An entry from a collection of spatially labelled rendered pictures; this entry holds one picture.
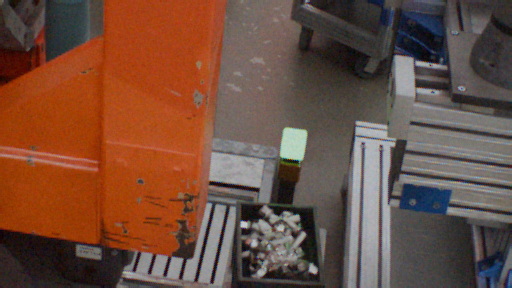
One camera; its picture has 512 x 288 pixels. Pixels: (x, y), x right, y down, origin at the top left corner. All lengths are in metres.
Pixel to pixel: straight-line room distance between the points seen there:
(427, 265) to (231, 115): 0.96
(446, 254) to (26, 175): 1.03
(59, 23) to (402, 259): 0.89
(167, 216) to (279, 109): 1.44
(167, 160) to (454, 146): 0.51
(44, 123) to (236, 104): 1.48
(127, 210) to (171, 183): 0.10
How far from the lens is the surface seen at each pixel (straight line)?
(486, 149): 1.79
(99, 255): 2.00
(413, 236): 2.33
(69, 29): 2.01
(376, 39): 3.17
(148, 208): 1.64
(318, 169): 2.83
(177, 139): 1.56
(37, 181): 1.67
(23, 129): 1.65
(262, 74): 3.20
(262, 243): 1.67
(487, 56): 1.73
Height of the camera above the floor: 1.66
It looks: 35 degrees down
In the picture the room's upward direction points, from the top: 7 degrees clockwise
